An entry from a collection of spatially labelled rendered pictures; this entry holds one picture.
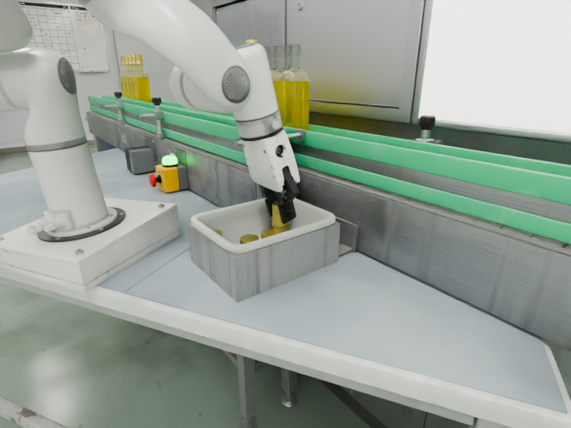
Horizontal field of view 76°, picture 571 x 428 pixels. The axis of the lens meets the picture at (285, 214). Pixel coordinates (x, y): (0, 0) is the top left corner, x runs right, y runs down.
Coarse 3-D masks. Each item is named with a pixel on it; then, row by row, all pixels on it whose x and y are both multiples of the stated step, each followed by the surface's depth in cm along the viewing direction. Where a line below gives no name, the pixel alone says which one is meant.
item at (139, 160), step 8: (128, 152) 126; (136, 152) 125; (144, 152) 127; (152, 152) 129; (128, 160) 129; (136, 160) 126; (144, 160) 128; (152, 160) 130; (128, 168) 131; (136, 168) 127; (144, 168) 129; (152, 168) 130
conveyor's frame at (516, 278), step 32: (96, 128) 199; (128, 128) 149; (160, 160) 126; (192, 160) 104; (224, 160) 91; (224, 192) 92; (256, 192) 80; (320, 192) 77; (352, 192) 70; (384, 224) 66; (416, 224) 60; (448, 224) 56; (480, 224) 53; (384, 256) 67; (416, 256) 62; (448, 256) 57; (480, 256) 53; (512, 256) 49; (544, 256) 46; (448, 288) 58; (480, 288) 54; (512, 288) 50; (544, 288) 47; (512, 320) 51; (544, 320) 48
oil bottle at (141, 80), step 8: (136, 56) 165; (136, 64) 166; (136, 72) 167; (144, 72) 168; (136, 80) 167; (144, 80) 169; (136, 88) 170; (144, 88) 170; (136, 96) 172; (144, 96) 171
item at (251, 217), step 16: (224, 208) 70; (240, 208) 72; (256, 208) 74; (304, 208) 72; (192, 224) 64; (208, 224) 68; (224, 224) 70; (240, 224) 73; (256, 224) 75; (304, 224) 73; (320, 224) 63; (224, 240) 57; (256, 240) 57; (272, 240) 57
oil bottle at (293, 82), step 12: (288, 72) 83; (300, 72) 83; (288, 84) 83; (300, 84) 84; (288, 96) 84; (300, 96) 85; (288, 108) 85; (300, 108) 86; (288, 120) 86; (300, 120) 87
